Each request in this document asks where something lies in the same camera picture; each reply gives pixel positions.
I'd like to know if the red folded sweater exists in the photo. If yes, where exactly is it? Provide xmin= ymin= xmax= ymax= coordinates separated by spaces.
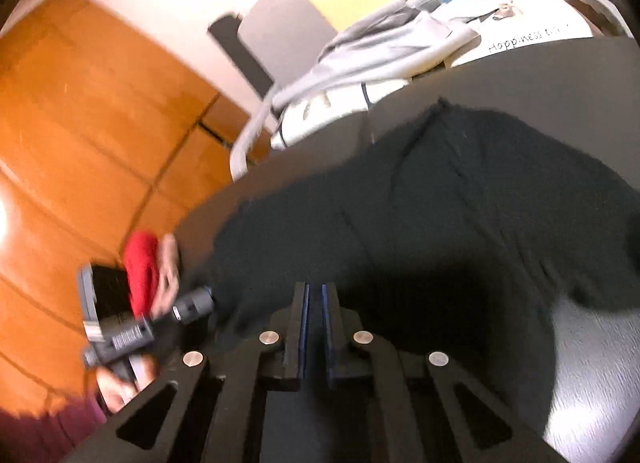
xmin=122 ymin=230 xmax=161 ymax=316

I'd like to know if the pink folded sweater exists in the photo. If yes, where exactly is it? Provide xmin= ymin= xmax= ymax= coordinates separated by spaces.
xmin=155 ymin=233 xmax=181 ymax=316

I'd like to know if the black sweater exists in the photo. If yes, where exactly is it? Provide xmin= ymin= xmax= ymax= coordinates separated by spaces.
xmin=210 ymin=98 xmax=640 ymax=359

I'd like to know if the person's left hand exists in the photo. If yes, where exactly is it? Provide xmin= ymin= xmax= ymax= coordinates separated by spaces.
xmin=95 ymin=355 xmax=158 ymax=416

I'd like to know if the wooden panelled wardrobe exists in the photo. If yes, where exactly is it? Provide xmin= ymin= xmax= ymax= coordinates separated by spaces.
xmin=0 ymin=0 xmax=273 ymax=419

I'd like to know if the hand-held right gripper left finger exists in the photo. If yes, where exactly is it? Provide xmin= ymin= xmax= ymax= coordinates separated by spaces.
xmin=60 ymin=282 xmax=312 ymax=463

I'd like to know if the grey-blue hoodie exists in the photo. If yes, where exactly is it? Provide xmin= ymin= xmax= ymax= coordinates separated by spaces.
xmin=272 ymin=0 xmax=476 ymax=114

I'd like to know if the person's left forearm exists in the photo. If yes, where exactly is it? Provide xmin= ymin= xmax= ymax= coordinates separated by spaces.
xmin=0 ymin=390 xmax=108 ymax=463

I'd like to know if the white printed t-shirt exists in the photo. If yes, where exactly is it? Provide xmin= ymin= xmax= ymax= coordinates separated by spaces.
xmin=272 ymin=0 xmax=596 ymax=149

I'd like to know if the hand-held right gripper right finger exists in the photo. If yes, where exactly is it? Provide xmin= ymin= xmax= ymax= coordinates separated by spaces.
xmin=320 ymin=283 xmax=566 ymax=463

